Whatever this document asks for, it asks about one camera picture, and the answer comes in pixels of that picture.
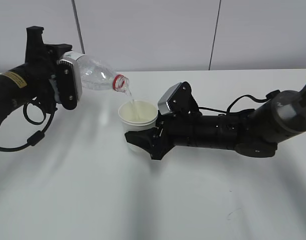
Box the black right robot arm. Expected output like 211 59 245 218
124 81 306 160

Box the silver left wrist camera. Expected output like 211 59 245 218
56 51 83 110

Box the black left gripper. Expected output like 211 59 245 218
25 26 73 113

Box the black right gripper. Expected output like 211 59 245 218
124 111 202 160

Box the white paper cup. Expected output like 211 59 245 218
118 100 158 153

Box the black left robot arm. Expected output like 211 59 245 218
0 26 73 126

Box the clear water bottle red label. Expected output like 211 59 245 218
64 51 129 93

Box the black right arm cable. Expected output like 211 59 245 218
197 94 271 117

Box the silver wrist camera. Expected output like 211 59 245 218
157 81 200 116
56 51 83 110

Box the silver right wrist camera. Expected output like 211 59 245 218
157 81 200 116

